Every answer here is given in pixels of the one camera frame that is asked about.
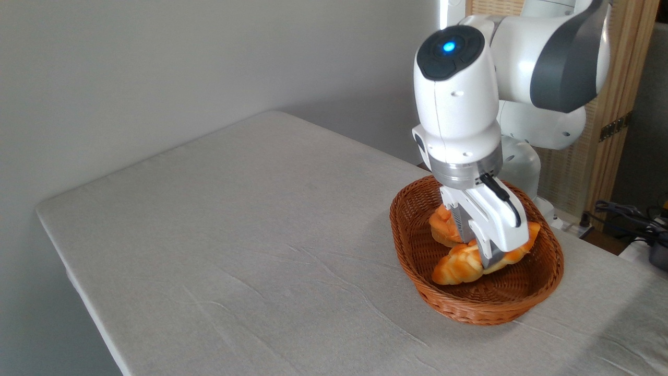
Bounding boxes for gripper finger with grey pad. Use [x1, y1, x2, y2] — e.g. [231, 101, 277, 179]
[452, 208, 477, 245]
[476, 238, 506, 271]

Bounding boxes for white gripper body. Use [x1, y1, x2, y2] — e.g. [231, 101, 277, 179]
[439, 178, 531, 257]

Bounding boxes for long braided bread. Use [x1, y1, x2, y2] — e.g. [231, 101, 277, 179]
[431, 221, 542, 286]

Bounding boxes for small round bread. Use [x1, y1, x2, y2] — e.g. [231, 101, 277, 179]
[428, 204, 466, 249]

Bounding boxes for brown wicker basket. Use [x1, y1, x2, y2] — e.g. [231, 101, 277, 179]
[389, 174, 565, 326]

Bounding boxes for metal screen hinge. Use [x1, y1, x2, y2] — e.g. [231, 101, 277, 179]
[599, 112, 633, 143]

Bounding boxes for grey tablecloth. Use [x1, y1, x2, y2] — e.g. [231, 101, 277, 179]
[35, 110, 668, 376]

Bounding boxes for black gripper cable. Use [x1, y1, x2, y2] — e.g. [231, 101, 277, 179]
[479, 173, 523, 229]

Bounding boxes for black cable bundle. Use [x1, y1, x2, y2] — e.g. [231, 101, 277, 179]
[580, 199, 668, 247]

